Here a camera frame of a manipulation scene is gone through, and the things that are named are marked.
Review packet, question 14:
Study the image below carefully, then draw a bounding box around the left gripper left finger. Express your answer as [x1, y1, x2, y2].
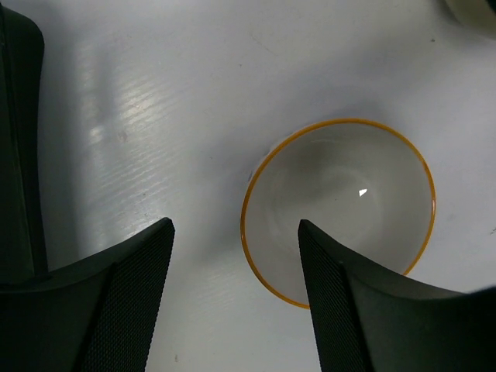
[1, 218, 174, 371]

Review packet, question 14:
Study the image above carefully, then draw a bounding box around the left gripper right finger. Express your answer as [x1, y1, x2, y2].
[298, 220, 495, 371]

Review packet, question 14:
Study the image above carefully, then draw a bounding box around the white bowl orange rim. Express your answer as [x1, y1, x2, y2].
[240, 118, 436, 308]

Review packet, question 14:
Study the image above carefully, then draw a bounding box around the black plastic drain tray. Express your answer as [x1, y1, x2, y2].
[1, 6, 47, 285]

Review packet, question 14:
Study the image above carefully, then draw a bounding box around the mint green bowl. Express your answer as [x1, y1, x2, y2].
[443, 0, 496, 40]

